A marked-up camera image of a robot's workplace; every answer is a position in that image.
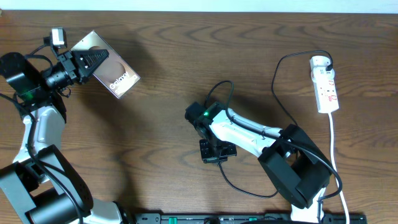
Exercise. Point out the white USB charger plug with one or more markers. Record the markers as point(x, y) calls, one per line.
point(319, 61)

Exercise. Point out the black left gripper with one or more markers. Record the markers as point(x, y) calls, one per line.
point(71, 66)

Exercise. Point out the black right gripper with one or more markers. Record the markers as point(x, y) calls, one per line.
point(208, 158)

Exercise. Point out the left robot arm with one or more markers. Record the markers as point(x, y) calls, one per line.
point(40, 184)

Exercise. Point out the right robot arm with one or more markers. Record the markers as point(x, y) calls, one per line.
point(299, 171)

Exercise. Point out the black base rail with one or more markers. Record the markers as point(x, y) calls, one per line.
point(155, 218)

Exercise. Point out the white power strip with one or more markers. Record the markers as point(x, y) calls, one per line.
point(325, 90)

